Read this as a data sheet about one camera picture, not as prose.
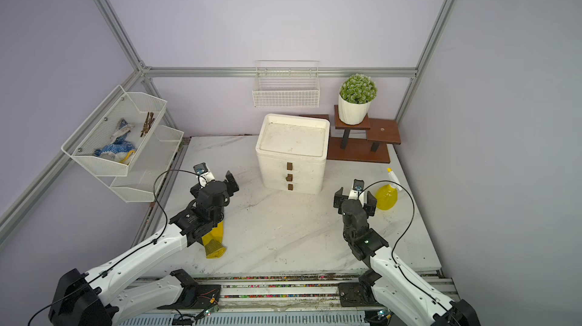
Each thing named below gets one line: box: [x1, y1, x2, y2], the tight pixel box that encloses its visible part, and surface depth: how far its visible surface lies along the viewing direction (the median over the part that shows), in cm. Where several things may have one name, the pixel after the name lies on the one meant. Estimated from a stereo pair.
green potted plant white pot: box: [337, 73, 378, 126], surface depth 86 cm
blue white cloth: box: [93, 118, 136, 165], surface depth 73 cm
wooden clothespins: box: [140, 111, 156, 138], surface depth 83 cm
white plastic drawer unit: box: [255, 113, 330, 195], surface depth 89 cm
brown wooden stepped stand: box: [299, 104, 402, 164], surface depth 113 cm
